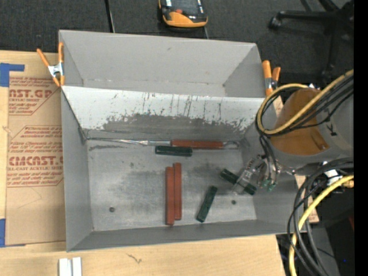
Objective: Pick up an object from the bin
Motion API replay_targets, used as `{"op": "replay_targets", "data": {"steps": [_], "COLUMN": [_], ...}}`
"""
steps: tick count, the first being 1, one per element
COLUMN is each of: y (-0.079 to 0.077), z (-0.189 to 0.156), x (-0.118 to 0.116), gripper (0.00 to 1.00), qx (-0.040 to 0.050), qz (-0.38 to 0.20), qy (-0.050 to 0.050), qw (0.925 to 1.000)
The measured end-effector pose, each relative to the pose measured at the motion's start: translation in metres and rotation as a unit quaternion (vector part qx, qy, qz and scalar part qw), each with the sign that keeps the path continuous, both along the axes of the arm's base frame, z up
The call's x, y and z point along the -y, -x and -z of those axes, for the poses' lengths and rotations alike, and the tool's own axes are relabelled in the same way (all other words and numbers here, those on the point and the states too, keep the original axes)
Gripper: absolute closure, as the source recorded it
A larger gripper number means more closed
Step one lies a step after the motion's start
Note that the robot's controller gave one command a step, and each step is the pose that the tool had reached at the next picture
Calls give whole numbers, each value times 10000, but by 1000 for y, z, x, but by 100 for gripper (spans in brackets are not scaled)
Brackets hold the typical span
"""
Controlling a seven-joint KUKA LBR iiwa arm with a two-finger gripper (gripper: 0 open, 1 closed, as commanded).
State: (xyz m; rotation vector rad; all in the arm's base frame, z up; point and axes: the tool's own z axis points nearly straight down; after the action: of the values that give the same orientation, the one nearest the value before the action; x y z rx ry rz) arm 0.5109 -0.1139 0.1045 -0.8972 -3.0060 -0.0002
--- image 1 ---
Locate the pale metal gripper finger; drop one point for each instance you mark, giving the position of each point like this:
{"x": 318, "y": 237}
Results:
{"x": 238, "y": 188}
{"x": 246, "y": 175}

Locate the dark green block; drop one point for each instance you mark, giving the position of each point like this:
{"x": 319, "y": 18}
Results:
{"x": 207, "y": 203}
{"x": 173, "y": 150}
{"x": 228, "y": 175}

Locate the grey metal bin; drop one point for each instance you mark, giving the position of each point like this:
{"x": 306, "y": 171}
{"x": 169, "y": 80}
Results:
{"x": 138, "y": 183}

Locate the brown cardboard board, red print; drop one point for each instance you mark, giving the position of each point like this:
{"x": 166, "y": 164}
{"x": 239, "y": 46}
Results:
{"x": 34, "y": 206}

